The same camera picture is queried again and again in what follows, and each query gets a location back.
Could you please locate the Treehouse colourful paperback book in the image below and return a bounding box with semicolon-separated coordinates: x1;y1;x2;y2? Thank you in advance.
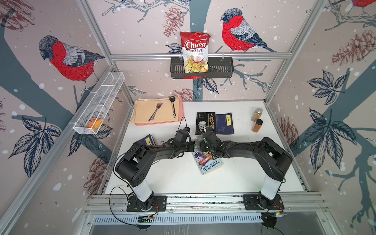
193;151;222;175

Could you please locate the blue book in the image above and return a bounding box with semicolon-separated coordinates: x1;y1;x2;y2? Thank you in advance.
216;113;235;135
137;134;156;146

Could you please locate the grey striped cloth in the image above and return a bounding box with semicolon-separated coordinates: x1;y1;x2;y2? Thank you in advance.
194;136;206;152

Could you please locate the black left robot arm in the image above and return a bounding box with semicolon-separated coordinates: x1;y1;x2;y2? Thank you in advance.
113;127;194;209

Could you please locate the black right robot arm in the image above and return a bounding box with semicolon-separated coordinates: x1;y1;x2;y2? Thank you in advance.
196;131;293;203

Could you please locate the black portrait cover book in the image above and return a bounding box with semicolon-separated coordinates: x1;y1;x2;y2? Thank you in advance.
195;112;216;135

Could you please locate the beige placemat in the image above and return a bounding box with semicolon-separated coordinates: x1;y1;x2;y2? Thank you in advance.
130;98;181;124

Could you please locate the black ladle spoon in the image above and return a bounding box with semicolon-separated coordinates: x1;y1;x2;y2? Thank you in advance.
169;96;176;118

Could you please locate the iridescent purple spoon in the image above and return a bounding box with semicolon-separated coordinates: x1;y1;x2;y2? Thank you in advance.
148;102;163;122

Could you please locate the orange spice jar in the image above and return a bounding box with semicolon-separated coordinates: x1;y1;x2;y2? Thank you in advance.
252;119;263;133

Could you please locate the beige spice jar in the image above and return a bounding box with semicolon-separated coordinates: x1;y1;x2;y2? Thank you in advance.
251;108;263;122

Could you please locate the orange packet in shelf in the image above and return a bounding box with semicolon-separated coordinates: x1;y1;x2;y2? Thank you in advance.
85;118;103;131

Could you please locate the red Chuba chips bag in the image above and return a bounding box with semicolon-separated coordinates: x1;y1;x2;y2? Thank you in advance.
180;32;211;73

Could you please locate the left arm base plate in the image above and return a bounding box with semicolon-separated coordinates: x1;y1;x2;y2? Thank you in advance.
126;194;167;212

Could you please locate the black wall basket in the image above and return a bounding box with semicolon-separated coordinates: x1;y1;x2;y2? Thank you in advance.
170;57;234;79

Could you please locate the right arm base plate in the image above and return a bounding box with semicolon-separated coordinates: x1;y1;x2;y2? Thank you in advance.
242;194;285;211

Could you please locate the white wire wall shelf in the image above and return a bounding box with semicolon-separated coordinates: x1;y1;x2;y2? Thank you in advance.
73;71;125;135

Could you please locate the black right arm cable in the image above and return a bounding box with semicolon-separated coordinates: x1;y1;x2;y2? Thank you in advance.
259;205;286;235

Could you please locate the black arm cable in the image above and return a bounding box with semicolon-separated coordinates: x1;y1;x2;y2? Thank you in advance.
259;205;286;235
108;146;159;228

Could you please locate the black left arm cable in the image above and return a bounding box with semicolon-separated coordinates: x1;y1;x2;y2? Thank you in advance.
108;146;159;228

